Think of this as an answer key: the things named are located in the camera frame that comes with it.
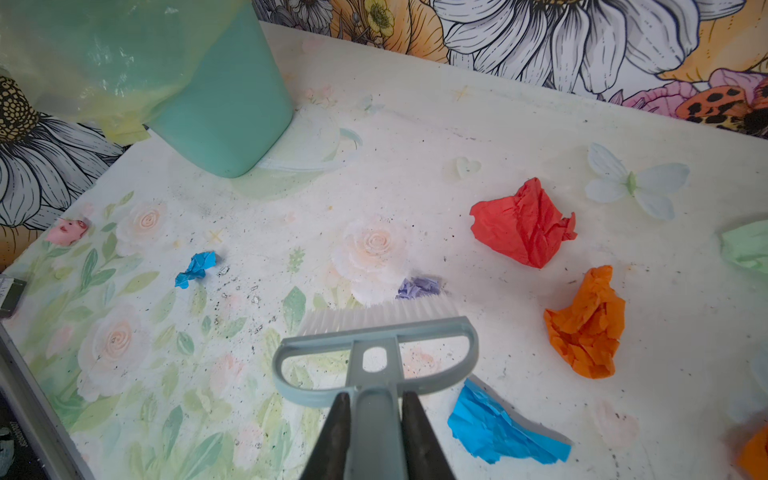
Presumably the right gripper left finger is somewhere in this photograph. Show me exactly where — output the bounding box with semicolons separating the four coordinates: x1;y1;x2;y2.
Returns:
300;392;351;480

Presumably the small blue paper scrap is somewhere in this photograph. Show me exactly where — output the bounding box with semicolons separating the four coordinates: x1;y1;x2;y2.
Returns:
175;251;217;289

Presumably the red paper scrap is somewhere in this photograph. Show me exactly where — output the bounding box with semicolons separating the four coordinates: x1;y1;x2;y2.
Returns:
470;178;577;269

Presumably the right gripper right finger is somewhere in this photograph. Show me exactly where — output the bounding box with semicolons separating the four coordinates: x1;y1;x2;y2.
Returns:
401;391;456;480

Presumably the small pink pig toy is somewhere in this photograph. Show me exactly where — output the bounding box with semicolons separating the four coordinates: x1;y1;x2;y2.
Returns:
46;219;89;247

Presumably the orange paper scrap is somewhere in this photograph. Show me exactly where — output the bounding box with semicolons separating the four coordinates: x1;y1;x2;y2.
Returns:
737;426;768;480
543;265;626;380

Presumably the grey-blue hand brush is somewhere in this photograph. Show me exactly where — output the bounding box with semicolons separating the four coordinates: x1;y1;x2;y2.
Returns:
272;295;479;479

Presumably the orange paper scrap right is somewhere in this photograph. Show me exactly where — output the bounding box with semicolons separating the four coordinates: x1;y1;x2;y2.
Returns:
737;426;768;480

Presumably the purple paper scrap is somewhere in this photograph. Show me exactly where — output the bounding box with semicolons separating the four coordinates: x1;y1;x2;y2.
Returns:
396;277;441;300

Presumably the green bin with bag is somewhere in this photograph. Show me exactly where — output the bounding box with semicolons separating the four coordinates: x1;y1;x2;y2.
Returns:
1;1;293;178

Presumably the light green paper scrap right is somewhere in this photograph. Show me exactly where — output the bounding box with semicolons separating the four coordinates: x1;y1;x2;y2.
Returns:
721;220;768;274

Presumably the small clock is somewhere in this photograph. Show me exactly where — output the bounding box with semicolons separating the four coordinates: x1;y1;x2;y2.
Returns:
0;275;27;319

